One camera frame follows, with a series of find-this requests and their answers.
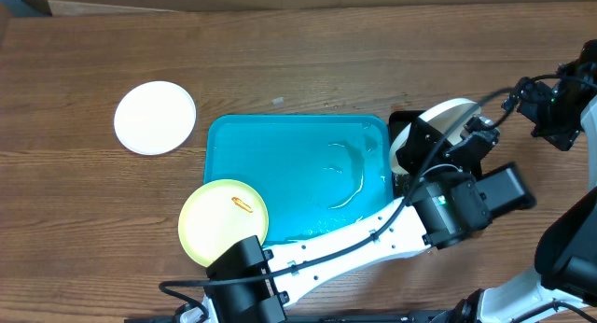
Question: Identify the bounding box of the black water tray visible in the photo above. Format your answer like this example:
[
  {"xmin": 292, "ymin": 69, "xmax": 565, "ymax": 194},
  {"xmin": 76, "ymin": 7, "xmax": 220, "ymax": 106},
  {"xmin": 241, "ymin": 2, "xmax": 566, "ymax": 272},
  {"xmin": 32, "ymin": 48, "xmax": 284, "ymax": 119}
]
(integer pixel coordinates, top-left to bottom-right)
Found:
[{"xmin": 387, "ymin": 109, "xmax": 484, "ymax": 198}]

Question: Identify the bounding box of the teal plastic tray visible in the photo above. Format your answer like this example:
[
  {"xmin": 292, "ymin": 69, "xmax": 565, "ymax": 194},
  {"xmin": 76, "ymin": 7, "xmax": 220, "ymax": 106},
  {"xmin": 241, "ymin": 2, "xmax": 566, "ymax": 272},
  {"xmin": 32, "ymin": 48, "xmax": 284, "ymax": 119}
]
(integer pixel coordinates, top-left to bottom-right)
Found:
[{"xmin": 204, "ymin": 115, "xmax": 394, "ymax": 246}]

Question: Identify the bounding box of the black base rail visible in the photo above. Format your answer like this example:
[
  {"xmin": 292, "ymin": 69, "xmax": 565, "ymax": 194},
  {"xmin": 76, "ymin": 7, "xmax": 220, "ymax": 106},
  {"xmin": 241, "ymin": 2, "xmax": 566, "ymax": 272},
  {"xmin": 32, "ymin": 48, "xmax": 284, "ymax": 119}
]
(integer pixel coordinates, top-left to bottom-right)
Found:
[{"xmin": 123, "ymin": 310, "xmax": 467, "ymax": 323}]

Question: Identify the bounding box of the white plate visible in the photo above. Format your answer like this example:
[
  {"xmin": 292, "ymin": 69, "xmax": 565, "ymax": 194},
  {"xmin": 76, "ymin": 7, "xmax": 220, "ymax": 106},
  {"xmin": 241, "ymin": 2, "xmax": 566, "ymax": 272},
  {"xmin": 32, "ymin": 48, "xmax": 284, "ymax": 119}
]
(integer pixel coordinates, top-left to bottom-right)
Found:
[
  {"xmin": 113, "ymin": 81, "xmax": 198, "ymax": 156},
  {"xmin": 389, "ymin": 98, "xmax": 481, "ymax": 175}
]

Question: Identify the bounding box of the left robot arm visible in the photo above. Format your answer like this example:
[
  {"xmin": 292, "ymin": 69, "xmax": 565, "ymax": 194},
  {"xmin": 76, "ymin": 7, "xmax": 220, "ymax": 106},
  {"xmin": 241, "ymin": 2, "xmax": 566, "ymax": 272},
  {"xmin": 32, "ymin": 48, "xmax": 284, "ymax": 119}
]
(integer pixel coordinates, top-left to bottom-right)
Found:
[{"xmin": 177, "ymin": 111, "xmax": 535, "ymax": 322}]

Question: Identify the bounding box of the yellow plate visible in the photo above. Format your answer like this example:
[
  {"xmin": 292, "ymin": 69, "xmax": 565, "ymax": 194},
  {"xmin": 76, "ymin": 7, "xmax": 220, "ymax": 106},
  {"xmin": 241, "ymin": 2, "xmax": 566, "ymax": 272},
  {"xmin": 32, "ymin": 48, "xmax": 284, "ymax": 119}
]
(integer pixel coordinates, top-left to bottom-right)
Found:
[{"xmin": 178, "ymin": 179, "xmax": 269, "ymax": 267}]

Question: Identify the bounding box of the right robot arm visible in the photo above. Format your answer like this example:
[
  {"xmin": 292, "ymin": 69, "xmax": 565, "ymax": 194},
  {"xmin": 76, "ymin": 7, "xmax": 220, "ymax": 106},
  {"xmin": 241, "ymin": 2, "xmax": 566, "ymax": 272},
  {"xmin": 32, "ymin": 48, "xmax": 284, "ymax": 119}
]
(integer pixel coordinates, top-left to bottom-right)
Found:
[{"xmin": 412, "ymin": 40, "xmax": 596, "ymax": 322}]

